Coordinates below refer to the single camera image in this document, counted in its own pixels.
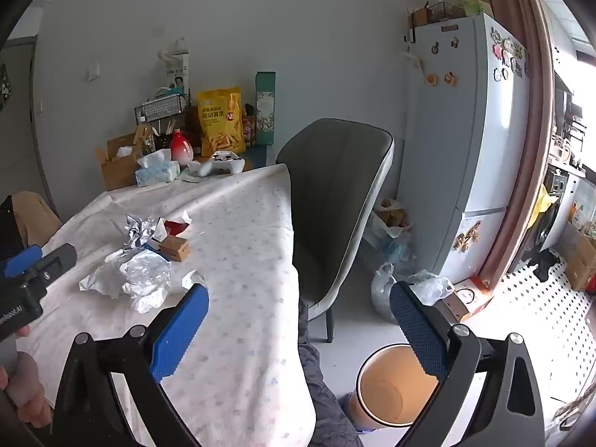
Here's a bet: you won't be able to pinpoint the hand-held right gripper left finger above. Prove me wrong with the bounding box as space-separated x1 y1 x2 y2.
50 283 210 447

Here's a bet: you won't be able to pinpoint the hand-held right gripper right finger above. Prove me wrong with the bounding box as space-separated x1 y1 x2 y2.
389 282 546 447

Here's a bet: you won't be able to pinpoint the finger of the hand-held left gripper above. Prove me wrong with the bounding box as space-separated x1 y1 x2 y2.
21 243 78 296
0 244 44 276

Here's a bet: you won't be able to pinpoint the white paper napkin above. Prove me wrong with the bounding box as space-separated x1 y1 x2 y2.
79 261 172 314

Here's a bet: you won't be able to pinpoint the round cream trash bin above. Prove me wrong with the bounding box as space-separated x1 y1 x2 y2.
356 343 441 431

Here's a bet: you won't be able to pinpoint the person's left hand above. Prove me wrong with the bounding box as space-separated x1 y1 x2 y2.
0 353 53 429

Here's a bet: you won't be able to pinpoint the small crumpled white paper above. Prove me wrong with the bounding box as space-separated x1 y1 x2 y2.
181 269 209 290

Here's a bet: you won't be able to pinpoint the clear plastic bag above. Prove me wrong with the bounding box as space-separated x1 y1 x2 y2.
370 263 454 324

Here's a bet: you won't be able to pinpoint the orange and white box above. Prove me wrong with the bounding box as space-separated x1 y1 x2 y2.
431 277 494 324

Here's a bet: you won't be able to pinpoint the crumpled silver foil wrapper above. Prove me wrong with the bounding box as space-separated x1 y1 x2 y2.
120 249 172 296

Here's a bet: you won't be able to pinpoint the small brown cardboard box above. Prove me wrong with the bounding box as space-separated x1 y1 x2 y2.
158 235 191 261

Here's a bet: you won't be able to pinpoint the crumpled silver foil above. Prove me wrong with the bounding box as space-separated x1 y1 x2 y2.
123 213 161 247

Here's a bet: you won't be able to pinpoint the white dotted tablecloth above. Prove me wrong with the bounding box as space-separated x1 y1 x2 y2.
16 163 318 447

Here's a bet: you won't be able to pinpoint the gingerbread fridge magnets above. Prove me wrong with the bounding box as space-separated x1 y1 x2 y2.
454 225 484 253

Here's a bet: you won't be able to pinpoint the red paper wrapper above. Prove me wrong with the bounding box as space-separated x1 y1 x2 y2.
156 209 193 238

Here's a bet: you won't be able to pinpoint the open brown cardboard box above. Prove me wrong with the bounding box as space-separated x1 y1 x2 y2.
95 123 155 191

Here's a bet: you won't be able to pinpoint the grey patterned pants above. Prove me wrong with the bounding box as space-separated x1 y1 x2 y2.
298 298 365 447

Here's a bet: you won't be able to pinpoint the plastic bag with cardboard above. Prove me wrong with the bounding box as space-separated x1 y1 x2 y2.
370 198 415 275

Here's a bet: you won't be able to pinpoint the blue tissue pack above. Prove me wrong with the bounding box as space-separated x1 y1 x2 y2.
135 148 181 188

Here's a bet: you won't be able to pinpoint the black cloth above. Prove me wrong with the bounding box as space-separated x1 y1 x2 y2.
532 249 560 283

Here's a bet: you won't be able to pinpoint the dark washing machine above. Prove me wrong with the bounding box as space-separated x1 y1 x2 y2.
535 202 566 261

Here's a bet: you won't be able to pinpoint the red and white vase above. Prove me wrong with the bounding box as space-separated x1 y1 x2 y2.
169 131 194 164

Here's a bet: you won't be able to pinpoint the grey padded chair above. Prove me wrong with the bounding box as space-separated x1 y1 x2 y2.
276 118 396 343

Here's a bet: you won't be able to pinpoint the white game controller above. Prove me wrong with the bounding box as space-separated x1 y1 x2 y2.
187 150 246 178

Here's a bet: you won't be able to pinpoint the large brown cardboard box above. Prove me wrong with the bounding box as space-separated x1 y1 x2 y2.
558 222 596 292

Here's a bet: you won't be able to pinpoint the yellow cloth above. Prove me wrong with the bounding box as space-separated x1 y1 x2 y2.
535 190 558 225

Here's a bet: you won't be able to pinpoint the white refrigerator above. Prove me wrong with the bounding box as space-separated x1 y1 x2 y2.
403 13 532 286

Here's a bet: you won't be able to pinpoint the yellow snack bag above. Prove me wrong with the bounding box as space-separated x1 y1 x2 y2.
196 86 247 156

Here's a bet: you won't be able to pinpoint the dark red snack packet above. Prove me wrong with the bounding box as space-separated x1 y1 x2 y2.
242 105 258 148

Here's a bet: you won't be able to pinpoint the white milk carton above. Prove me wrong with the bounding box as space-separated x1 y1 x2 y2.
162 50 191 98

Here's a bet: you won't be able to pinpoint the tall green box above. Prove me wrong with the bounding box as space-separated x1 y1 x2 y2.
255 71 276 146

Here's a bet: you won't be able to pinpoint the metal kitchen rack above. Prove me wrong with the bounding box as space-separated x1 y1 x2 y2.
549 88 588 173

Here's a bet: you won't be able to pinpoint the cluster of fridge magnets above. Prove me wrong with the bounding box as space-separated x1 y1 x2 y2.
491 27 532 81

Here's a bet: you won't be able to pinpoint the black wire basket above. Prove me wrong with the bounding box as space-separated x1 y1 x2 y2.
135 94 185 126

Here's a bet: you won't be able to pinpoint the wire basket on fridge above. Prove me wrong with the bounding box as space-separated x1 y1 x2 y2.
427 3 466 23

